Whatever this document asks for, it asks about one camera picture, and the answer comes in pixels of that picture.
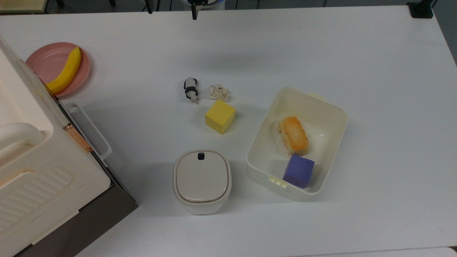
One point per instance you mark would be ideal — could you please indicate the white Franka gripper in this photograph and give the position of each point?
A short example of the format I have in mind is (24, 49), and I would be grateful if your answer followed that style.
(203, 1)

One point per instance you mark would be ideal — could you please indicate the black trash can button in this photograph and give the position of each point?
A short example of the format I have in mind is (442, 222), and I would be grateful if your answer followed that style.
(201, 156)

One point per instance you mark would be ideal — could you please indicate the white trash can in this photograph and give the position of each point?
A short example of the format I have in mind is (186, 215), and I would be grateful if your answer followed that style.
(202, 181)

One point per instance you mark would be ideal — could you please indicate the panda figurine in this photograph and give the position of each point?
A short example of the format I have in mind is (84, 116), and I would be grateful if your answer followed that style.
(191, 90)

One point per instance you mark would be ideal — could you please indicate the crumpled paper ball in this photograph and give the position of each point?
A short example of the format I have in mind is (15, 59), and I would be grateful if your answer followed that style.
(218, 91)

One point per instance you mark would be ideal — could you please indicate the yellow cube block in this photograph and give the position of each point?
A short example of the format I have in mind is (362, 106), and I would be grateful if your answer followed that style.
(220, 116)

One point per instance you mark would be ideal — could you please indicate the yellow toy banana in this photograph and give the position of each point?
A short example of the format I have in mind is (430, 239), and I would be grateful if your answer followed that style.
(66, 72)

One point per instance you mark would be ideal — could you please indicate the pink plate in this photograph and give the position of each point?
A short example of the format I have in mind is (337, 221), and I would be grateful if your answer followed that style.
(50, 64)

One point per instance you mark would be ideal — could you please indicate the toy bread loaf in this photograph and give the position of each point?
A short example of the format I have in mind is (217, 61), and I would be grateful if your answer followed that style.
(293, 135)

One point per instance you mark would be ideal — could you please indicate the white plastic bin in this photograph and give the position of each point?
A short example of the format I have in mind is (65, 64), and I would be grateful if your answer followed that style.
(271, 153)

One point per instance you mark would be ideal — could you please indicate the purple cube block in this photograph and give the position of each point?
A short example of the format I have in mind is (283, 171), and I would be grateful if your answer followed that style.
(299, 170)

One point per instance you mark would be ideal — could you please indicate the white toy oven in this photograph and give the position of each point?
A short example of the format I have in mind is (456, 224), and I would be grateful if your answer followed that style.
(39, 167)

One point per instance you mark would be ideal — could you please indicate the black clamp block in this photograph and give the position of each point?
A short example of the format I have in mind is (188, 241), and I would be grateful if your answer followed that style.
(421, 9)

